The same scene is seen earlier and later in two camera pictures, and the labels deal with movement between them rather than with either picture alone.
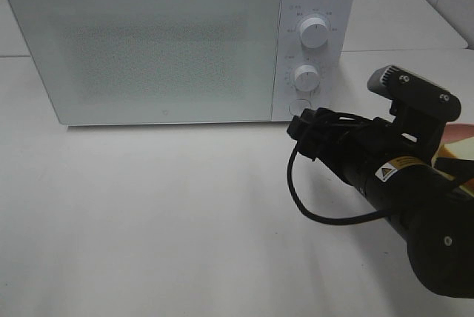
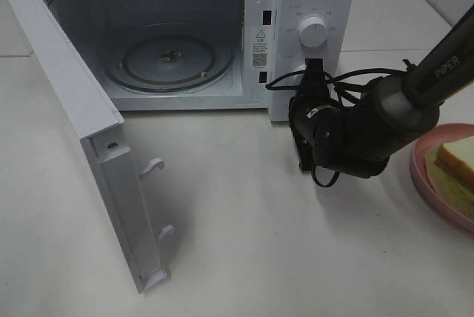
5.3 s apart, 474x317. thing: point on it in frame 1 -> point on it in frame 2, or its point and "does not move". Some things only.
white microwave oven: [187, 42] does not move
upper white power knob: [314, 32] does not move
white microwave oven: [155, 52] -> [95, 114]
